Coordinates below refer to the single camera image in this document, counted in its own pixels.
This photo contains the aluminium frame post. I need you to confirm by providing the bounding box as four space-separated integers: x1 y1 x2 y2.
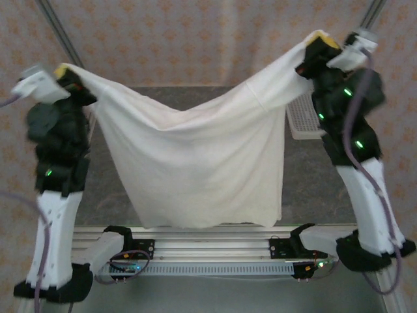
38 0 84 69
358 0 387 33

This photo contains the white t-shirt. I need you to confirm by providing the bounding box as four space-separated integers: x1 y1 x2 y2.
60 29 326 230

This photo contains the aluminium base beam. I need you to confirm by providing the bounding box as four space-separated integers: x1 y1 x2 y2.
73 223 359 261

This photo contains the small circuit board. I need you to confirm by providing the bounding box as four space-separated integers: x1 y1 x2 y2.
304 260 330 271
109 262 141 273

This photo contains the white perforated plastic basket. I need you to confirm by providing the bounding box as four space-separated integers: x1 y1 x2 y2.
285 93 323 141

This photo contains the black mounting plate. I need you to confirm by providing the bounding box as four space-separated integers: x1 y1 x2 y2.
123 239 156 261
269 237 294 260

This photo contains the grey slotted cable duct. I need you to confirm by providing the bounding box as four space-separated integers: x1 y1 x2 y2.
97 260 296 278

